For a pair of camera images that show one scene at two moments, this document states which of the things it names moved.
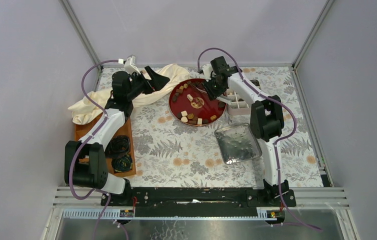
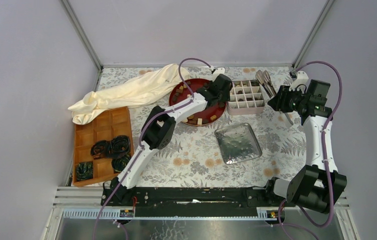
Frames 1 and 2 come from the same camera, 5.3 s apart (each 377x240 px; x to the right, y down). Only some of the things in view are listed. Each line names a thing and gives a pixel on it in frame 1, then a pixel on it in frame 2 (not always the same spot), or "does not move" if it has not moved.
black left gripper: (156, 82) to (223, 96)
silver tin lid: (238, 144) does not move
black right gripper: (213, 94) to (278, 102)
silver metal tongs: (200, 86) to (264, 78)
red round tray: (190, 103) does not move
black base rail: (199, 202) does not move
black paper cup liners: (117, 149) does not move
